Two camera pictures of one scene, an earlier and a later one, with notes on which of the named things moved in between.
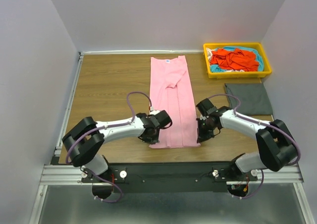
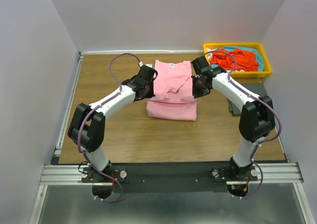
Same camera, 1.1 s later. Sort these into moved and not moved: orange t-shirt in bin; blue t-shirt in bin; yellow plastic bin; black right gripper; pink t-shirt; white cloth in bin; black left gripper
Moved: pink t-shirt; black left gripper; black right gripper
Not moved: orange t-shirt in bin; yellow plastic bin; blue t-shirt in bin; white cloth in bin
